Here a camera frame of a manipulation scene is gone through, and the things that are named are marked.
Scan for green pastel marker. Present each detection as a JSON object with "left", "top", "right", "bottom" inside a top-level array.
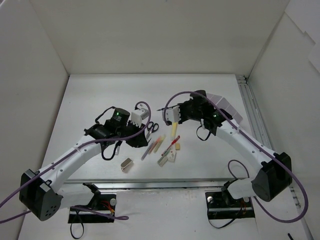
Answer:
[{"left": 157, "top": 156, "right": 169, "bottom": 167}]

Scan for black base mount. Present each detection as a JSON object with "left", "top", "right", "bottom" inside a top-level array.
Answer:
[
  {"left": 67, "top": 184, "right": 117, "bottom": 224},
  {"left": 205, "top": 180, "right": 256, "bottom": 220}
]

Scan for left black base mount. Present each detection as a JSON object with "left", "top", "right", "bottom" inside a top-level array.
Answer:
[{"left": 67, "top": 184, "right": 117, "bottom": 224}]

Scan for tan eraser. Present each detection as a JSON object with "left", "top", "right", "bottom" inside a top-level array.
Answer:
[{"left": 174, "top": 143, "right": 181, "bottom": 151}]

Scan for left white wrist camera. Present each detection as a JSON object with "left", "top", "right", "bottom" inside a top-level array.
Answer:
[{"left": 130, "top": 103, "right": 149, "bottom": 127}]

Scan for white eraser with label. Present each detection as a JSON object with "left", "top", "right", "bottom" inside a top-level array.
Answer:
[{"left": 166, "top": 148, "right": 177, "bottom": 163}]

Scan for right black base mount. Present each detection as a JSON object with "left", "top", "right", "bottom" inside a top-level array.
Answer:
[{"left": 205, "top": 180, "right": 256, "bottom": 220}]

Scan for purple pastel highlighter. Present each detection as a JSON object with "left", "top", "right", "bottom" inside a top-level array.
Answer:
[{"left": 140, "top": 141, "right": 155, "bottom": 161}]

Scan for yellow pastel highlighter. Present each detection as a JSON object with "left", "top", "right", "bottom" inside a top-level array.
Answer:
[{"left": 153, "top": 134, "right": 166, "bottom": 153}]

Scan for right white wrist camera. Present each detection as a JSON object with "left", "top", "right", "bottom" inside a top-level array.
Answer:
[{"left": 164, "top": 105, "right": 181, "bottom": 124}]

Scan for red gel pen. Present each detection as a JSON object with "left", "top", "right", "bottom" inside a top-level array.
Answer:
[{"left": 161, "top": 135, "right": 181, "bottom": 156}]

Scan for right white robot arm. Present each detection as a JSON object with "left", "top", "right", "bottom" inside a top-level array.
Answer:
[{"left": 162, "top": 90, "right": 293, "bottom": 206}]

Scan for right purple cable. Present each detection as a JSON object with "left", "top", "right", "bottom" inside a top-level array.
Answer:
[{"left": 162, "top": 91, "right": 308, "bottom": 223}]

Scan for orange pastel highlighter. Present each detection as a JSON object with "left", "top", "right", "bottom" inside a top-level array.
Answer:
[{"left": 148, "top": 135, "right": 165, "bottom": 154}]

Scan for black handled scissors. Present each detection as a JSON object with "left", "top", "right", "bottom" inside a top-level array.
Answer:
[{"left": 146, "top": 121, "right": 159, "bottom": 140}]

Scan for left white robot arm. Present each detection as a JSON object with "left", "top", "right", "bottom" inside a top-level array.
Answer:
[{"left": 19, "top": 106, "right": 151, "bottom": 221}]

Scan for purple divided organizer box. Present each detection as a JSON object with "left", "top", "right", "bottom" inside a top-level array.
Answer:
[{"left": 206, "top": 93, "right": 243, "bottom": 124}]

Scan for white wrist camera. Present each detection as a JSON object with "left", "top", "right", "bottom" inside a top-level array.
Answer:
[
  {"left": 164, "top": 105, "right": 181, "bottom": 124},
  {"left": 130, "top": 103, "right": 149, "bottom": 127}
]

